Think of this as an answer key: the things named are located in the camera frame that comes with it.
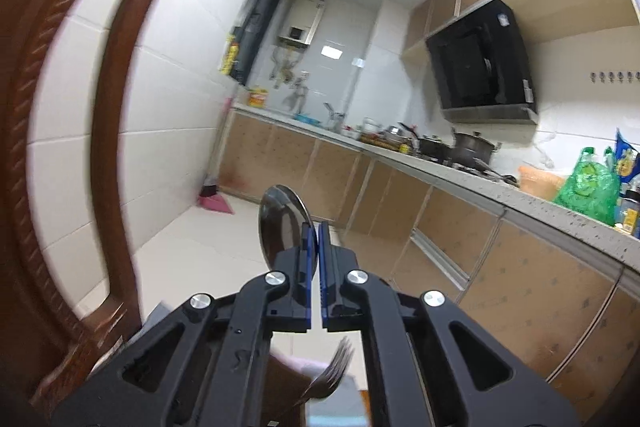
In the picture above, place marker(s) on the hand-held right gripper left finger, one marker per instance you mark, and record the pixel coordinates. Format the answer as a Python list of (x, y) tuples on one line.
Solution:
[(240, 347)]

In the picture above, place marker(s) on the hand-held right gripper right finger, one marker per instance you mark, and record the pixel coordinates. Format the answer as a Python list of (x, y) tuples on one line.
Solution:
[(400, 347)]

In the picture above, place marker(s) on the steel fork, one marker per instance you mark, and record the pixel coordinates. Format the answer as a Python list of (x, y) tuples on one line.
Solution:
[(330, 372)]

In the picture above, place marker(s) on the large steel spoon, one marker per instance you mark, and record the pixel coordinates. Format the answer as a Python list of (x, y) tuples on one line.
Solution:
[(280, 222)]

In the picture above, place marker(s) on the pink dustpan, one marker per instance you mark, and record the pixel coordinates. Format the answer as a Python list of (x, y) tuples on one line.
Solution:
[(215, 204)]

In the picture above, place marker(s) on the lower kitchen cabinets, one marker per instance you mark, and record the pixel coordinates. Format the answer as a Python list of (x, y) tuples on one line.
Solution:
[(525, 267)]

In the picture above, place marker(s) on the speckled kitchen countertop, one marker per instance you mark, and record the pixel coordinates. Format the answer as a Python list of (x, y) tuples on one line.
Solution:
[(550, 217)]

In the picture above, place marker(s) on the black wok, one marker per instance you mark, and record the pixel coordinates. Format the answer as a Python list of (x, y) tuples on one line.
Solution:
[(434, 148)]

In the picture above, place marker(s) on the grey cooking pot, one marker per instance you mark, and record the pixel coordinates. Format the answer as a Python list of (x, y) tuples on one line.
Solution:
[(472, 148)]

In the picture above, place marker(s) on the orange bag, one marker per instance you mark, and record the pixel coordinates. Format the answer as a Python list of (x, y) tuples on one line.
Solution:
[(542, 184)]

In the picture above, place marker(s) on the steel faucet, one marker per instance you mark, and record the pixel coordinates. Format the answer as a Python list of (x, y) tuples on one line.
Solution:
[(334, 116)]

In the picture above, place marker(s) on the green plastic bag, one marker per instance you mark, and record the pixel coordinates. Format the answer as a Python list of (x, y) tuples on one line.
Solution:
[(587, 192)]

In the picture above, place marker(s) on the yellow box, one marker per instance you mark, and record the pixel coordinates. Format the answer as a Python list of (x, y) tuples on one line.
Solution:
[(258, 98)]

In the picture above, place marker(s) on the brown wooden chair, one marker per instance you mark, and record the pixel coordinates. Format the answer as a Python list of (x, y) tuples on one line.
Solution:
[(50, 157)]

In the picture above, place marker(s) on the black range hood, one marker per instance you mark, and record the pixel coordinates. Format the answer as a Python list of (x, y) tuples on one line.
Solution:
[(480, 62)]

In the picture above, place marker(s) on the blue snack bag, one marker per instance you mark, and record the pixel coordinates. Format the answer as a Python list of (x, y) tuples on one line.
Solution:
[(627, 157)]

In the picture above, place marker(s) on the dark window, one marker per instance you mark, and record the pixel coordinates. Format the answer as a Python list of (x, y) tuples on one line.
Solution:
[(262, 17)]

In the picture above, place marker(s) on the white water heater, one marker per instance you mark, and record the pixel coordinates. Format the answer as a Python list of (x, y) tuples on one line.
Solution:
[(302, 19)]

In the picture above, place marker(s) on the row of wall hooks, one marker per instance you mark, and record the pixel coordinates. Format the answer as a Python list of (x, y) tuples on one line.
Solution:
[(615, 77)]

